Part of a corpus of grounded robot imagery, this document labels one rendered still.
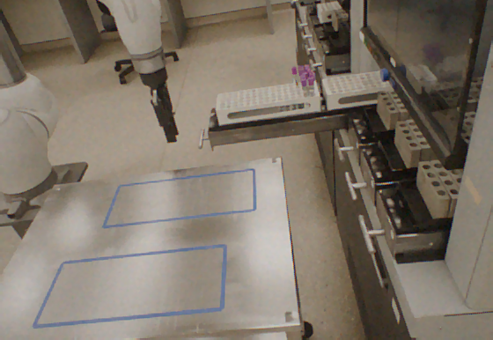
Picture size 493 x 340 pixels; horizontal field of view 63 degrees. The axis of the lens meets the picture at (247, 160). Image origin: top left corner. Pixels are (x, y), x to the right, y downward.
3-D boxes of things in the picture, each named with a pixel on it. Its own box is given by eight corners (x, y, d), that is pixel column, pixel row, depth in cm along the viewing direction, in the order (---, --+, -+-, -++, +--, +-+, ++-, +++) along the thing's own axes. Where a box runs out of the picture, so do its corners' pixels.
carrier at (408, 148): (418, 171, 87) (421, 149, 84) (408, 173, 87) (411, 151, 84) (402, 141, 96) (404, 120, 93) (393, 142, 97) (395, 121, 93)
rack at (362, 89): (423, 83, 120) (424, 63, 116) (435, 99, 112) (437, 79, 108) (322, 97, 123) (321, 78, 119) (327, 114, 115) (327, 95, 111)
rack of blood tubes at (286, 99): (316, 98, 123) (315, 79, 119) (321, 114, 115) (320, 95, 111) (221, 111, 125) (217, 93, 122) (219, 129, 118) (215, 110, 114)
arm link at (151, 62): (165, 40, 111) (170, 60, 115) (133, 44, 112) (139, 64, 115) (158, 52, 104) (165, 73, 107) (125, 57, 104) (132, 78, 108)
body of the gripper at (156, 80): (162, 72, 107) (171, 103, 113) (166, 60, 114) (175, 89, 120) (135, 77, 108) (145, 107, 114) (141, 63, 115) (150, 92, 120)
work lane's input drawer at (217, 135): (430, 99, 125) (433, 72, 120) (447, 121, 114) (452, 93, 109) (202, 129, 132) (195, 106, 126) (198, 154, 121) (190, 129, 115)
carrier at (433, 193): (446, 223, 75) (451, 199, 71) (435, 224, 75) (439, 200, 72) (425, 182, 84) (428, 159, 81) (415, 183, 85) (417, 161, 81)
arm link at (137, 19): (165, 51, 104) (165, 34, 114) (147, -12, 94) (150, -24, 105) (123, 59, 103) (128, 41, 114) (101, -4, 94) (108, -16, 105)
